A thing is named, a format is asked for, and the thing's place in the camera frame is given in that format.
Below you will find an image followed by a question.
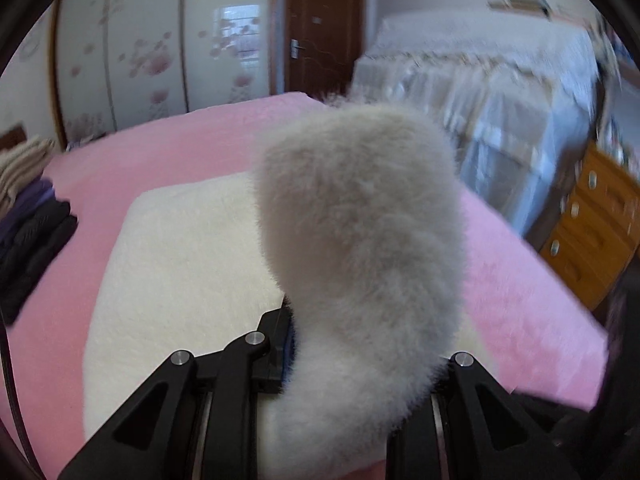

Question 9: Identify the brown wooden door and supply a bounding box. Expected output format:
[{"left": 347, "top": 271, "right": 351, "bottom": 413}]
[{"left": 272, "top": 0, "right": 376, "bottom": 98}]

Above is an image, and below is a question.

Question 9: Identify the black cable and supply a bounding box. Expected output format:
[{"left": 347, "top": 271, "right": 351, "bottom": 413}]
[{"left": 0, "top": 317, "right": 43, "bottom": 480}]

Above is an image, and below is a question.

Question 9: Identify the bed with white lace cover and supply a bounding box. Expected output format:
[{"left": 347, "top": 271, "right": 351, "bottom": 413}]
[{"left": 350, "top": 7, "right": 608, "bottom": 246}]

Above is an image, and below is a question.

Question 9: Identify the floral sliding door wardrobe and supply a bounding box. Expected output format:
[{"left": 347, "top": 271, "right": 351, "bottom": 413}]
[{"left": 52, "top": 0, "right": 281, "bottom": 150}]

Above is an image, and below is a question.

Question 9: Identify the purple folded garment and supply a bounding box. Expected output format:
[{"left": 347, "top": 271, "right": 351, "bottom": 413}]
[{"left": 0, "top": 177, "right": 57, "bottom": 233}]

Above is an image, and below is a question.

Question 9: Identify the pink plush blanket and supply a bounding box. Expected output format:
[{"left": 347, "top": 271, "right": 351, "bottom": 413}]
[{"left": 0, "top": 91, "right": 611, "bottom": 480}]

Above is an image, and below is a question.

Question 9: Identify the brown wooden headboard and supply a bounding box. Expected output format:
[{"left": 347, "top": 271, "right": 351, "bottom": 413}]
[{"left": 0, "top": 124, "right": 27, "bottom": 153}]

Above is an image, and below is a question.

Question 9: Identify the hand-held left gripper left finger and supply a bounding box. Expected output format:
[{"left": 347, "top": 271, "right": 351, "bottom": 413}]
[{"left": 57, "top": 307, "right": 295, "bottom": 480}]

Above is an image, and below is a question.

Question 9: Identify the wooden dresser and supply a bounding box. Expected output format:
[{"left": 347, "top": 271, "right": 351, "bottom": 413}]
[{"left": 537, "top": 140, "right": 640, "bottom": 311}]

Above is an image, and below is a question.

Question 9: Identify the beige knit sweater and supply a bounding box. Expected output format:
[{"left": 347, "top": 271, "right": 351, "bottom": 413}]
[{"left": 0, "top": 135, "right": 57, "bottom": 216}]

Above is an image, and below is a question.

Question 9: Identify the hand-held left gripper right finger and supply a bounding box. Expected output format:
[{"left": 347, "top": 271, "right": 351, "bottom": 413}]
[{"left": 387, "top": 351, "right": 581, "bottom": 480}]

